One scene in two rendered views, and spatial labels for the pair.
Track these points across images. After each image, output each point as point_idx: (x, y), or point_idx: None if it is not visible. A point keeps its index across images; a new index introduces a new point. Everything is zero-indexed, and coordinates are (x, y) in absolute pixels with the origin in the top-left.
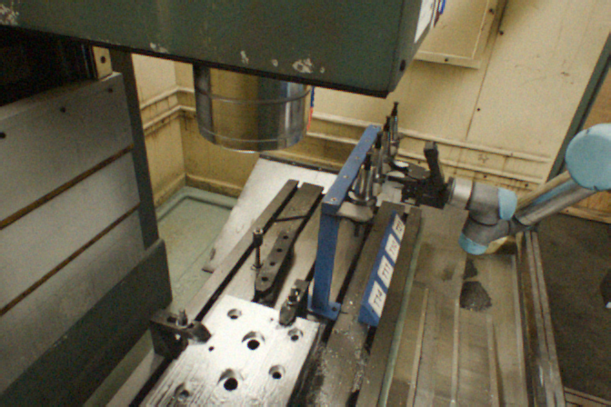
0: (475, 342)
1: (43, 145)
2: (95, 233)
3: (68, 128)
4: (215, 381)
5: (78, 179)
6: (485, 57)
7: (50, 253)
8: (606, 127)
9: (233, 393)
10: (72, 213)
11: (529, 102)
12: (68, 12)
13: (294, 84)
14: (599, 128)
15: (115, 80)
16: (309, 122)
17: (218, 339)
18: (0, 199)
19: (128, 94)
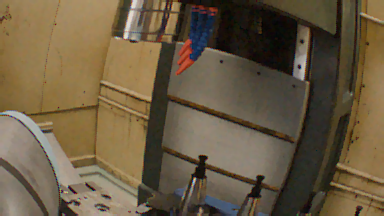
0: None
1: (238, 84)
2: (240, 173)
3: (257, 87)
4: (104, 204)
5: (247, 123)
6: None
7: (211, 153)
8: (21, 115)
9: (93, 204)
10: (235, 144)
11: None
12: None
13: (119, 1)
14: (27, 116)
15: (300, 83)
16: (180, 67)
17: (135, 215)
18: (204, 93)
19: (322, 112)
